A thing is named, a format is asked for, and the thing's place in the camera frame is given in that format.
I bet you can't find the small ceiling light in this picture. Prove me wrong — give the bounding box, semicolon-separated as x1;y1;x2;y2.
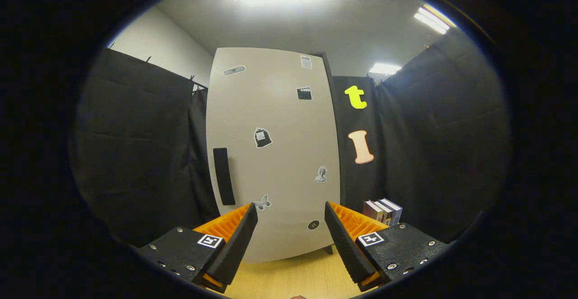
369;63;401;75

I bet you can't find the beige cabinet door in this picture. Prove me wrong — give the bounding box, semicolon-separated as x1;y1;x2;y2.
206;47;341;263

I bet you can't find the dark grey cabinet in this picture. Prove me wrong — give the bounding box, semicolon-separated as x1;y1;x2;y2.
312;51;347;255

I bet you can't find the black door handle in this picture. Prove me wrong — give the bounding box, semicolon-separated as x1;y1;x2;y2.
213;148;236;206

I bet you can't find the black backdrop cloth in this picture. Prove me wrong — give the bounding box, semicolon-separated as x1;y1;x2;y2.
68;28;513;245

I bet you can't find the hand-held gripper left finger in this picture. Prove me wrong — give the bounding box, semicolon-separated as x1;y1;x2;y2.
135;203;259;293

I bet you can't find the white spine book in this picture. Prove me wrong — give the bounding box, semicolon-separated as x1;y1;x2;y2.
375;200;394;225

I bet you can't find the long ceiling light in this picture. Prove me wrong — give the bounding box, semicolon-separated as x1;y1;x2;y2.
414;6;451;35

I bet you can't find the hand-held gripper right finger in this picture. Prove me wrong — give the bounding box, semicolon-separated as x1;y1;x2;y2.
324;201;450;291

